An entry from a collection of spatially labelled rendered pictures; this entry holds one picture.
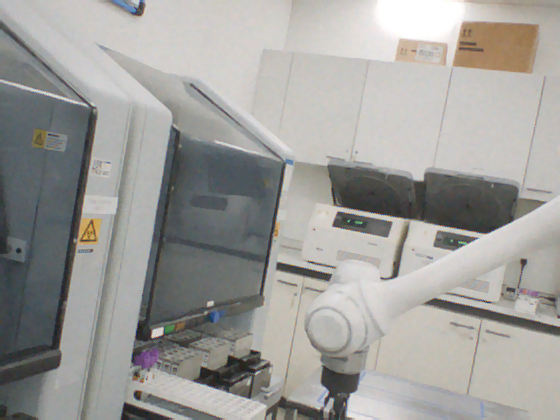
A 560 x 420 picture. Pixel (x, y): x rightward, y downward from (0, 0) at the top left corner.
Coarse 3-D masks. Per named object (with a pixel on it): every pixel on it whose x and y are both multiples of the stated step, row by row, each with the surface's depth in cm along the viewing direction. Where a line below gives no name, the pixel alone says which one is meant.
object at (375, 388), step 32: (320, 384) 166; (384, 384) 177; (416, 384) 183; (288, 416) 151; (352, 416) 147; (384, 416) 151; (416, 416) 155; (448, 416) 160; (480, 416) 165; (512, 416) 170
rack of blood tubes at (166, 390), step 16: (128, 384) 131; (144, 384) 131; (160, 384) 133; (176, 384) 134; (192, 384) 136; (128, 400) 131; (144, 400) 132; (160, 400) 134; (176, 400) 127; (192, 400) 127; (208, 400) 129; (224, 400) 130; (240, 400) 133; (176, 416) 127; (192, 416) 133; (208, 416) 134; (224, 416) 123; (240, 416) 123; (256, 416) 126
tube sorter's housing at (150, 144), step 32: (32, 0) 126; (64, 32) 122; (96, 64) 119; (224, 96) 194; (160, 128) 121; (256, 128) 186; (128, 160) 116; (160, 160) 123; (128, 192) 116; (160, 192) 180; (288, 192) 192; (128, 224) 118; (160, 224) 197; (128, 256) 119; (128, 288) 121; (128, 320) 124; (224, 320) 189; (256, 320) 187; (96, 352) 117; (128, 352) 126; (96, 384) 118; (96, 416) 120
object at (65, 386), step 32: (0, 0) 110; (32, 32) 107; (64, 64) 104; (96, 96) 103; (128, 96) 112; (96, 128) 104; (128, 128) 112; (96, 160) 106; (96, 192) 107; (96, 224) 109; (96, 256) 110; (96, 288) 112; (64, 320) 106; (96, 320) 114; (64, 352) 107; (32, 384) 106; (64, 384) 109; (64, 416) 111
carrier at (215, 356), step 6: (222, 342) 168; (210, 348) 161; (216, 348) 161; (222, 348) 165; (228, 348) 168; (204, 354) 159; (210, 354) 159; (216, 354) 162; (222, 354) 165; (204, 360) 159; (210, 360) 159; (216, 360) 163; (222, 360) 166; (204, 366) 159; (210, 366) 160; (216, 366) 163
